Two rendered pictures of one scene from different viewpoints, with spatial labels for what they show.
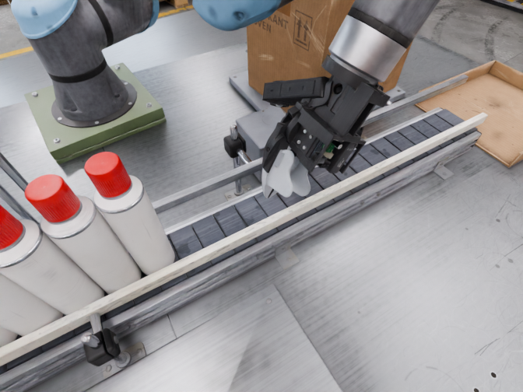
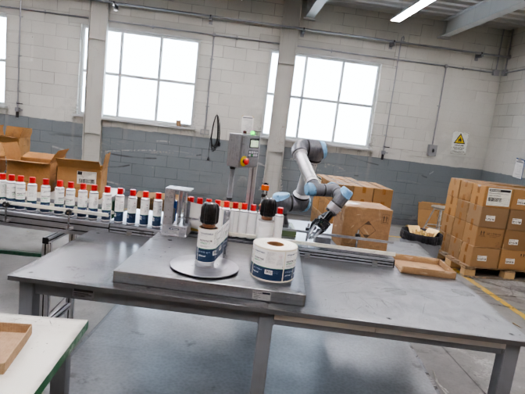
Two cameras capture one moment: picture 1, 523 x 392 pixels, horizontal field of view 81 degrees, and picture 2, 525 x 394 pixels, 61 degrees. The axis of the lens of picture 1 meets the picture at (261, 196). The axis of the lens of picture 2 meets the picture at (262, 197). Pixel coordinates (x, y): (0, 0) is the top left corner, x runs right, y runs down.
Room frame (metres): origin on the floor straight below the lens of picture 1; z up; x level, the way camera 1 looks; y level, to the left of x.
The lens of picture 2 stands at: (-1.99, -1.07, 1.54)
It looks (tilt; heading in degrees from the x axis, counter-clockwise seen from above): 9 degrees down; 32
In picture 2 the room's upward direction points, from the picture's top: 7 degrees clockwise
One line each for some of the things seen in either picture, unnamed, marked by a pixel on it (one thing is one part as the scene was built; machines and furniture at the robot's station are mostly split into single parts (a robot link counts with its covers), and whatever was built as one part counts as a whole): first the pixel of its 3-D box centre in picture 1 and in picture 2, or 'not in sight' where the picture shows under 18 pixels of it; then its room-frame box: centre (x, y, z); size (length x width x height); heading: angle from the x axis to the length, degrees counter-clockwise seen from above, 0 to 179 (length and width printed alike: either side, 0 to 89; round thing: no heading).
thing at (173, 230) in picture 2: not in sight; (177, 211); (-0.16, 0.60, 1.01); 0.14 x 0.13 x 0.26; 120
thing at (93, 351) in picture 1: (108, 349); not in sight; (0.09, 0.18, 0.89); 0.03 x 0.03 x 0.12; 30
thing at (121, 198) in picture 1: (135, 222); (278, 224); (0.21, 0.15, 0.98); 0.05 x 0.05 x 0.20
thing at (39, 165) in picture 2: not in sight; (36, 166); (0.15, 2.52, 0.96); 0.53 x 0.45 x 0.37; 38
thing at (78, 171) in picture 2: not in sight; (83, 173); (0.36, 2.17, 0.97); 0.51 x 0.39 x 0.37; 42
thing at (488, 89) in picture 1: (500, 106); (421, 265); (0.64, -0.58, 0.85); 0.30 x 0.26 x 0.04; 120
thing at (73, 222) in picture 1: (93, 243); not in sight; (0.18, 0.20, 0.98); 0.05 x 0.05 x 0.20
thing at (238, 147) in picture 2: not in sight; (244, 150); (0.15, 0.41, 1.38); 0.17 x 0.10 x 0.19; 175
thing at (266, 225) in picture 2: not in sight; (266, 226); (-0.07, 0.07, 1.03); 0.09 x 0.09 x 0.30
